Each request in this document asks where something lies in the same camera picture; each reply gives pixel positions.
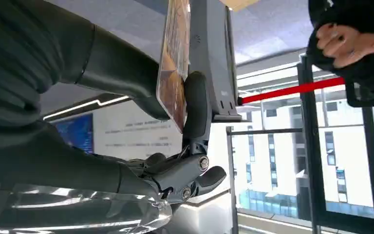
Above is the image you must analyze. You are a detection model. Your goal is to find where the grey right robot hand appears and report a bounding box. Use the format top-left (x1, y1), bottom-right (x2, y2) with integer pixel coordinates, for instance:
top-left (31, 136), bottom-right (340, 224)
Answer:
top-left (0, 0), bottom-right (227, 205)

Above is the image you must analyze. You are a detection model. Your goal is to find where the clear plastic sheet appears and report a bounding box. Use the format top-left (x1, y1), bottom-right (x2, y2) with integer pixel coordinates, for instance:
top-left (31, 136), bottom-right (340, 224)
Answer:
top-left (0, 182), bottom-right (174, 234)

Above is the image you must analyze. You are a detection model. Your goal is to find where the ceiling light strip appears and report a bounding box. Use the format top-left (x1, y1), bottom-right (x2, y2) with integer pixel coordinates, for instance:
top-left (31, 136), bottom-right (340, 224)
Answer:
top-left (42, 95), bottom-right (131, 122)

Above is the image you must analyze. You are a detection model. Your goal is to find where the person's hand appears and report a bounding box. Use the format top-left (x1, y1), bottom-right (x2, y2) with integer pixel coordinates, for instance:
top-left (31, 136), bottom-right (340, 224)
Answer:
top-left (316, 23), bottom-right (374, 69)

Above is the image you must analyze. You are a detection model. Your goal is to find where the white wall sign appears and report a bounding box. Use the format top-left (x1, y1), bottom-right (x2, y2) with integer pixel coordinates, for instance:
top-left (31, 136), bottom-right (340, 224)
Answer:
top-left (93, 100), bottom-right (184, 161)

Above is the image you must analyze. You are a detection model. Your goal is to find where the black metal window frame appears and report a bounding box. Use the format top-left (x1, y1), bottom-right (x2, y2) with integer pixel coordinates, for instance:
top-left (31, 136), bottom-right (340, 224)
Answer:
top-left (225, 53), bottom-right (374, 234)

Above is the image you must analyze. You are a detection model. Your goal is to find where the blue wall screen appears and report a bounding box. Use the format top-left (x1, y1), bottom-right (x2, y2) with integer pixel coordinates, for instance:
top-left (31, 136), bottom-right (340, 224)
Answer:
top-left (54, 113), bottom-right (94, 155)

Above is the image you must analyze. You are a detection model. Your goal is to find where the person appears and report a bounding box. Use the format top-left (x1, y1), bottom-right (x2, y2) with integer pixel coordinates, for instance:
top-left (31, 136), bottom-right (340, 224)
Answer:
top-left (306, 0), bottom-right (374, 109)

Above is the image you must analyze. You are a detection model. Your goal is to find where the red barrier tape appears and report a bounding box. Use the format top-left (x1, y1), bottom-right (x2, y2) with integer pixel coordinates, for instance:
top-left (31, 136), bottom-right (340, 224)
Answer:
top-left (238, 77), bottom-right (346, 106)

